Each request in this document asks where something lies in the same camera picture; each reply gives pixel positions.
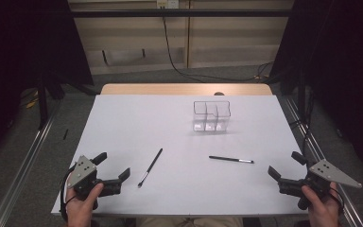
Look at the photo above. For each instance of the person's beige trouser legs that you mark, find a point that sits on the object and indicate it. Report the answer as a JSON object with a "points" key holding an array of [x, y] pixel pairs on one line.
{"points": [[186, 222]]}

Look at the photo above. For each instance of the aluminium floor rail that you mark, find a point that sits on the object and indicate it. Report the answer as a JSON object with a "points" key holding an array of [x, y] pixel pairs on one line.
{"points": [[349, 209], [22, 176]]}

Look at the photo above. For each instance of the black curtain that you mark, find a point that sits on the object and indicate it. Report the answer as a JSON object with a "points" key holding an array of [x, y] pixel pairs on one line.
{"points": [[19, 41], [343, 47]]}

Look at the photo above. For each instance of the black horizontal metal bar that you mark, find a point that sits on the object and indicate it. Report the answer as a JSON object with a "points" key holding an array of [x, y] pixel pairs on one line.
{"points": [[182, 13]]}

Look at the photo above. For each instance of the white wall outlet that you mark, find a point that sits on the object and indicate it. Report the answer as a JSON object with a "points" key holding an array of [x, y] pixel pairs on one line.
{"points": [[167, 3]]}

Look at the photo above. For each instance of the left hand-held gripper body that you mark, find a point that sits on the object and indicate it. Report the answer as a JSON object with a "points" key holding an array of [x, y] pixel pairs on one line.
{"points": [[82, 170]]}

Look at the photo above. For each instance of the black pen with silver tip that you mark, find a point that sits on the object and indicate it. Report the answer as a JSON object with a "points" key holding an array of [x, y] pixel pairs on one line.
{"points": [[230, 159]]}

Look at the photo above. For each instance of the white table cover sheet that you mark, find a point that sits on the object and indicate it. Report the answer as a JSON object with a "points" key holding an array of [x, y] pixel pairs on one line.
{"points": [[170, 126]]}

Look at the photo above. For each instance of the dark round knob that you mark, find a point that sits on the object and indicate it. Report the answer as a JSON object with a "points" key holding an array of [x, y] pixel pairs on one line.
{"points": [[219, 93]]}

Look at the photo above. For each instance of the black metal stand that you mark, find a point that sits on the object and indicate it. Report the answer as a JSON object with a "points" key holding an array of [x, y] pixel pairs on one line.
{"points": [[42, 104]]}

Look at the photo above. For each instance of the person's left hand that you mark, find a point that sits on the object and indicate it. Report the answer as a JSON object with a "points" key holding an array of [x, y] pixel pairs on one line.
{"points": [[80, 211]]}

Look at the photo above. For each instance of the small black stick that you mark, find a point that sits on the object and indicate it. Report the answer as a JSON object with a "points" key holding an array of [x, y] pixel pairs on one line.
{"points": [[65, 134]]}

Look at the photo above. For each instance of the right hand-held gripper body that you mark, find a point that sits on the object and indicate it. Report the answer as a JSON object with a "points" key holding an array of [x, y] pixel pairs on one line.
{"points": [[327, 173]]}

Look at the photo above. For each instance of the wooden table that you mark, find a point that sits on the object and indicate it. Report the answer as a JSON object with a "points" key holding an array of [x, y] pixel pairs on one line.
{"points": [[170, 89]]}

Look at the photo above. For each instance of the clear plastic organizer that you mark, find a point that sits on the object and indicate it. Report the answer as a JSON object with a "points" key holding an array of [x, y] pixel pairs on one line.
{"points": [[216, 123]]}

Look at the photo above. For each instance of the person's right hand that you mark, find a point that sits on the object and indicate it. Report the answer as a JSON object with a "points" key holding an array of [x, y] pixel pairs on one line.
{"points": [[324, 211]]}

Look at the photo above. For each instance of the thin black makeup brush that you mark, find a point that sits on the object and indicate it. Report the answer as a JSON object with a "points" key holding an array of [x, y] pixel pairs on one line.
{"points": [[150, 167]]}

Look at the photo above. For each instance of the black wall bracket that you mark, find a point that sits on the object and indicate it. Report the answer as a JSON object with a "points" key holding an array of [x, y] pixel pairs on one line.
{"points": [[143, 53], [105, 58]]}

